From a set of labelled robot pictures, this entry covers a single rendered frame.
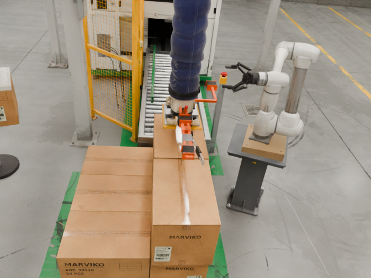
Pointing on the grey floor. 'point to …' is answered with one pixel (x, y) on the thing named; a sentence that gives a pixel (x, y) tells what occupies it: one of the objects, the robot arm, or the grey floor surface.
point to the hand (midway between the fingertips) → (225, 76)
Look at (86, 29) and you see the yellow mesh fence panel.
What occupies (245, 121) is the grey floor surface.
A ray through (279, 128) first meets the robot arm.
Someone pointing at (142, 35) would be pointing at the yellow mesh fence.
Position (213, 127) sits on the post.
